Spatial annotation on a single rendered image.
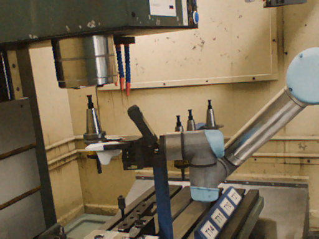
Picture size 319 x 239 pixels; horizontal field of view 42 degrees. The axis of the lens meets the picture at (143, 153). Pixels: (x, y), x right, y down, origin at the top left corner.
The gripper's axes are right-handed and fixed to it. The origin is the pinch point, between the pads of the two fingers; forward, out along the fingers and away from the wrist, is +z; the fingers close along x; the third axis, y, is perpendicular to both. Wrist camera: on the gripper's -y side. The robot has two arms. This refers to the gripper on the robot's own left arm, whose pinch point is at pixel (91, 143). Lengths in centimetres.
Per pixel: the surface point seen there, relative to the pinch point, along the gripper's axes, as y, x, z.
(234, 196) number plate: 36, 51, -42
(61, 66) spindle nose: -21.4, -6.8, 3.5
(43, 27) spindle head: -30.5, -11.3, 5.3
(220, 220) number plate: 37, 30, -35
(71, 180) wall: 45, 116, 45
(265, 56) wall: -17, 85, -60
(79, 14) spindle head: -32.2, -14.8, -4.5
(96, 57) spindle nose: -22.7, -6.6, -5.5
